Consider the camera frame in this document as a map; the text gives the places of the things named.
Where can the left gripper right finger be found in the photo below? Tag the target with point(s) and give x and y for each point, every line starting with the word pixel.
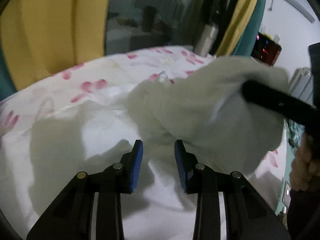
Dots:
pixel 228 206

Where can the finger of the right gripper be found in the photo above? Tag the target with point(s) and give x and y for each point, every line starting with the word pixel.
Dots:
pixel 282 103

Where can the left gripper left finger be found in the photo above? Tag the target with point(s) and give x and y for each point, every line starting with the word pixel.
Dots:
pixel 91 196

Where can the white garment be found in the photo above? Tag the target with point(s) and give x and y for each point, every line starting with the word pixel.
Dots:
pixel 175 119

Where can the right hand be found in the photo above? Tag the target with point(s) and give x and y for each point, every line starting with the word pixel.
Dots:
pixel 304 173

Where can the dark red glowing box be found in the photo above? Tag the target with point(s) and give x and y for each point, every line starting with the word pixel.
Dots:
pixel 266 50

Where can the right teal curtain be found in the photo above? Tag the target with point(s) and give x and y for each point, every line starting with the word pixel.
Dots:
pixel 246 43

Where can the teal curtain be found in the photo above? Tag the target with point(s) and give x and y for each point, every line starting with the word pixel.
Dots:
pixel 246 43
pixel 7 87

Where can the floral pink bed sheet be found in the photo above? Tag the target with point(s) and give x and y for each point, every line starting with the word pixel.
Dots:
pixel 87 79

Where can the steel thermos bottle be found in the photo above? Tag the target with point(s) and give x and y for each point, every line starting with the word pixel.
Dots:
pixel 206 40

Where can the right yellow curtain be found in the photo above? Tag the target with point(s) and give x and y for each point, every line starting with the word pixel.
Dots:
pixel 239 21

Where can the yellow curtain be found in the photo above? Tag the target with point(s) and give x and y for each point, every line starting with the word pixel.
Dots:
pixel 42 37
pixel 239 21

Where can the left teal curtain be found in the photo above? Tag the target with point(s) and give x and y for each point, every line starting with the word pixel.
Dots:
pixel 7 87

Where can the left yellow curtain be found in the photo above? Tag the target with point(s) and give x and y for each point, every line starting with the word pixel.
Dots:
pixel 42 37

